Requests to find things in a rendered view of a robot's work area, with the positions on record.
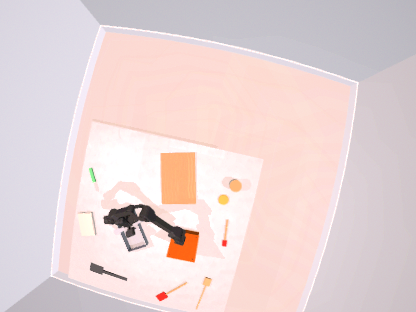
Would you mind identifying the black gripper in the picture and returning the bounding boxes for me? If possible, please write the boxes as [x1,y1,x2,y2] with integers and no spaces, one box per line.
[119,215,136,238]

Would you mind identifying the grey canister with wooden lid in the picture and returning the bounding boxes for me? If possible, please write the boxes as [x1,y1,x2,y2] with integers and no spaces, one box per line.
[229,179,242,192]

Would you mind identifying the grey roasting tin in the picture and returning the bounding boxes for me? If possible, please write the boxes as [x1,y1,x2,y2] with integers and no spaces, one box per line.
[120,223,150,253]

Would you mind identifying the dark grey spatula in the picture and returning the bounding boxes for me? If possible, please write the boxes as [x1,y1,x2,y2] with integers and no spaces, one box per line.
[90,262,128,281]

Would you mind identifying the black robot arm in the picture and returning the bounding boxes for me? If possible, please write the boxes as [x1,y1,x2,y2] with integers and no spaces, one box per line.
[103,204,186,247]

